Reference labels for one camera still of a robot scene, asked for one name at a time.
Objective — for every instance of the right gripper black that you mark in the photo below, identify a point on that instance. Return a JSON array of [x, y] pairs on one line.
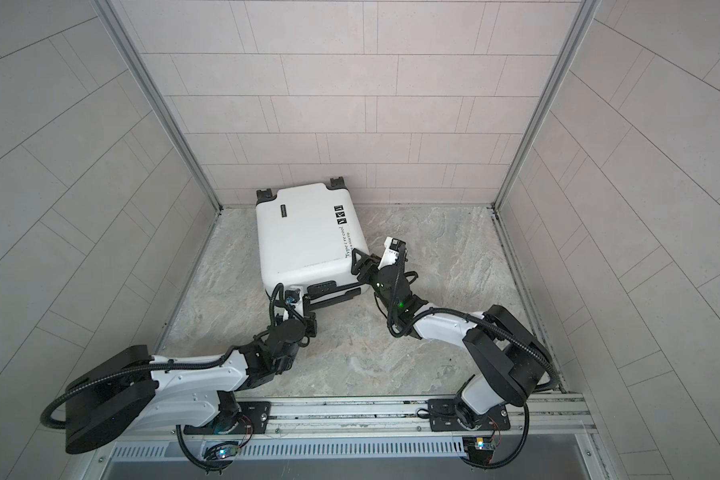
[[368, 264]]

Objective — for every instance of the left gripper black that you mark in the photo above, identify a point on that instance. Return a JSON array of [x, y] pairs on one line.
[[311, 324]]

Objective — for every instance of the black and white suitcase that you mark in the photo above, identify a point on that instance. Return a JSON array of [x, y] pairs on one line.
[[306, 236]]

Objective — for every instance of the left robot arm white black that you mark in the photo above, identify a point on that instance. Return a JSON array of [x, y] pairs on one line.
[[134, 390]]

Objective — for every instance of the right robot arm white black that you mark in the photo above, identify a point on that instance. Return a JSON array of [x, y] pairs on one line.
[[513, 364]]

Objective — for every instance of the left green circuit board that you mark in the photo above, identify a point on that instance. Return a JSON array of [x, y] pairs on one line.
[[221, 452]]

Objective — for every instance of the green circuit board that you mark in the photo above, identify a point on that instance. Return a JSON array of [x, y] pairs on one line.
[[479, 450], [221, 452]]

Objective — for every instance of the right green circuit board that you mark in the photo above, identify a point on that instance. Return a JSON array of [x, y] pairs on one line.
[[479, 450]]

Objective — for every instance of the left aluminium corner profile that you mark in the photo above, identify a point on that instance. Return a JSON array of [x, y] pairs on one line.
[[115, 29]]

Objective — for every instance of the aluminium corner profile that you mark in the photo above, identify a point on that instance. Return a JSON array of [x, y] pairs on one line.
[[572, 41], [115, 29]]

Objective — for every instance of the right aluminium corner profile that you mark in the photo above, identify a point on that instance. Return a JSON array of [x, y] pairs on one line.
[[572, 41]]

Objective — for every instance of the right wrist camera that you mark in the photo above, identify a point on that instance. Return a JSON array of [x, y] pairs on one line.
[[394, 254]]

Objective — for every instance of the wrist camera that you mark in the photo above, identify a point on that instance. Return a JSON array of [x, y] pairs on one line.
[[294, 303], [394, 254]]

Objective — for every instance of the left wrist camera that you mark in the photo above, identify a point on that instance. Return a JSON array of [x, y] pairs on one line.
[[294, 303]]

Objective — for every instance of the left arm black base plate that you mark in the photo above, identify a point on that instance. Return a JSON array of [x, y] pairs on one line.
[[253, 417]]

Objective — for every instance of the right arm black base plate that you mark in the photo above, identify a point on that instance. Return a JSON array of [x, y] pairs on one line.
[[449, 415]]

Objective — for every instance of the aluminium mounting rail frame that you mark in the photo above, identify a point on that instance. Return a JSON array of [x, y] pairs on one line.
[[342, 428]]

